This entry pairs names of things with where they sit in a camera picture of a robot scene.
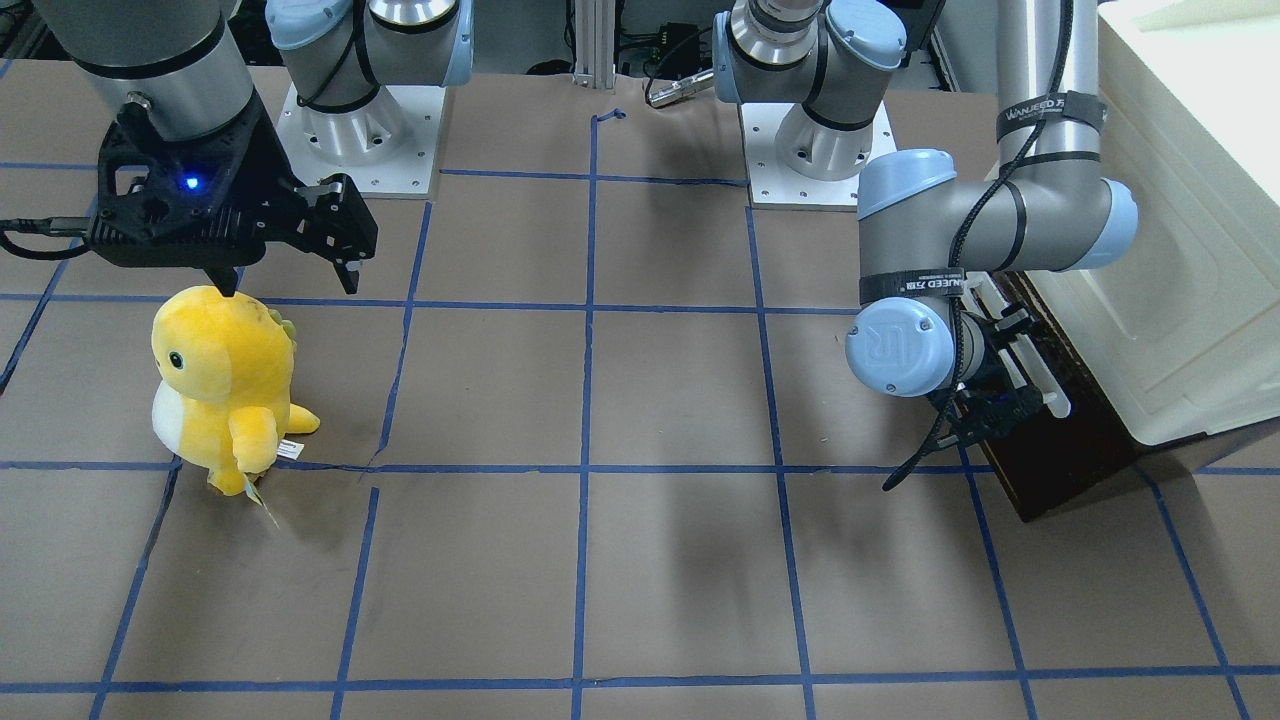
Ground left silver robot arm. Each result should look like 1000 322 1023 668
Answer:
710 1 1138 410

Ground cream plastic storage box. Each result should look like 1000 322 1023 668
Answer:
1030 1 1279 446

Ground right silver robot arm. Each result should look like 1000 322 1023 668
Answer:
3 1 474 296

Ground dark wooden drawer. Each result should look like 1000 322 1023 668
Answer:
975 270 1216 524

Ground yellow plush dinosaur toy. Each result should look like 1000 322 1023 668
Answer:
150 284 320 502

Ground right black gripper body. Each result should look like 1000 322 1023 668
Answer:
84 94 306 272

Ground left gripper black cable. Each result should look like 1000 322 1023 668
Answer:
882 0 1076 493

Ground aluminium frame post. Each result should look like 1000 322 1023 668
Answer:
571 0 617 94

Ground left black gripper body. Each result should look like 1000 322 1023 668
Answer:
928 305 1044 446

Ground white drawer handle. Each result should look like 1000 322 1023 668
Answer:
963 272 1073 419

